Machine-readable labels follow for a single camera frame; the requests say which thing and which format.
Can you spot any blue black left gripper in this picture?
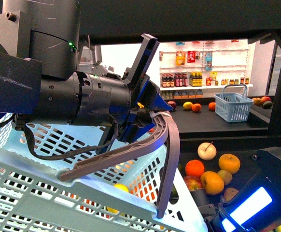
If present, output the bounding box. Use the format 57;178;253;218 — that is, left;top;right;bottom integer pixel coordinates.
121;33;173;143

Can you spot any grey basket handle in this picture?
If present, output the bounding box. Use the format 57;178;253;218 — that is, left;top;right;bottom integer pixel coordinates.
59;112;180;218

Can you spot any yellow lemon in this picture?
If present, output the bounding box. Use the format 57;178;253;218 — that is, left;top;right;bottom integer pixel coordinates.
106;183;129;214

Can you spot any light teal shopping basket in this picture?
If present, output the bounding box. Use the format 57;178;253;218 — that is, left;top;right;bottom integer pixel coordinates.
0;124;205;232

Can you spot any pale pear with stem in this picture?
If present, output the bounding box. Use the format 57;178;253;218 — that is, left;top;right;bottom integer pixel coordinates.
197;142;217;161

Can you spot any small orange tangerine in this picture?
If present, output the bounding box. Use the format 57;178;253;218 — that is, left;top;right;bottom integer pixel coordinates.
185;159;205;178

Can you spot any small blue basket far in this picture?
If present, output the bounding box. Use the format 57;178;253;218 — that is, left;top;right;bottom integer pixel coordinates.
214;84;253;123

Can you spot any red yellow apple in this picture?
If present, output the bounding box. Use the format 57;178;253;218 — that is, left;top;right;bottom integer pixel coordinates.
183;175;203;191

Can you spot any yellow orange apple back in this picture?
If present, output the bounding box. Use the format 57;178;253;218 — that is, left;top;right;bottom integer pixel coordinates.
218;153;241;174

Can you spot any yellow orange apple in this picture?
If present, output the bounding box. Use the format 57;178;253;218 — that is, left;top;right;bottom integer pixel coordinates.
200;171;225;196
218;153;241;174

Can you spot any yellow orange apple front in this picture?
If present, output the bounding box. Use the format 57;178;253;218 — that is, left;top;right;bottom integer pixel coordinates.
200;171;225;196

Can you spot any brown kiwi upper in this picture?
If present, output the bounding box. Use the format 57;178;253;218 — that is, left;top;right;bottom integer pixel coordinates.
218;170;233;186

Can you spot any brown kiwi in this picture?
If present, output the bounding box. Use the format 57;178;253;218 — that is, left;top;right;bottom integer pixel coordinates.
223;188;239;202
218;170;233;186

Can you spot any brown kiwi lower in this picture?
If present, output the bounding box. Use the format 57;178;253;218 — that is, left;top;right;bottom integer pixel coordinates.
223;188;239;202

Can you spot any black cable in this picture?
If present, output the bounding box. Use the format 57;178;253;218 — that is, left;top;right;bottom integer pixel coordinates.
0;113;119;161

